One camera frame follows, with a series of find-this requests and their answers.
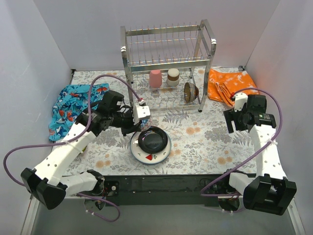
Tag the pink plastic cup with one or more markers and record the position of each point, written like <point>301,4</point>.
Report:
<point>155,79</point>

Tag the black glossy plate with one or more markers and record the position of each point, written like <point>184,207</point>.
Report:
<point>153,140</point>

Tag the blue shark print cloth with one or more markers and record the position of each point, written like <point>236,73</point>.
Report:
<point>71,101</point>

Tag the orange white folded cloth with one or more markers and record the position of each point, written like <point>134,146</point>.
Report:
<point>221,85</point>

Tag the beige bowl with patterned outside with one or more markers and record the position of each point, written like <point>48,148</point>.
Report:
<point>191,92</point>

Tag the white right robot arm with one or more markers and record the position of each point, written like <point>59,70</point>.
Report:
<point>270,191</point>

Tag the steel two-tier dish rack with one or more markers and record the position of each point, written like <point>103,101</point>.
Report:
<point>190,48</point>

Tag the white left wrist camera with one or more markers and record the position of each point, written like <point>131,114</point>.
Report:
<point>141,111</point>

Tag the aluminium frame rail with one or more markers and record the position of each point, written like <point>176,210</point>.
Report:
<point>33,211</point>

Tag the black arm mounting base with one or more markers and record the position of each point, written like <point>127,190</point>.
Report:
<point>170,190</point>

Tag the white brown steel cup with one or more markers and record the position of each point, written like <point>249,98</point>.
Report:
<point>172,77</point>

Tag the white plate with strawberry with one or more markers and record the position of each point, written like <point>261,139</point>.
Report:
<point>145,158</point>

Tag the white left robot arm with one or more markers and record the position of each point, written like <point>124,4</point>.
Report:
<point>46,181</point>

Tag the white blue patterned bowl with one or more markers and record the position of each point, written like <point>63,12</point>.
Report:
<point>145,124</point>

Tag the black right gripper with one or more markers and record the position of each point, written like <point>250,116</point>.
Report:
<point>233,120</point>

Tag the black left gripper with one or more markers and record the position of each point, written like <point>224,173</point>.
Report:
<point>132,123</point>

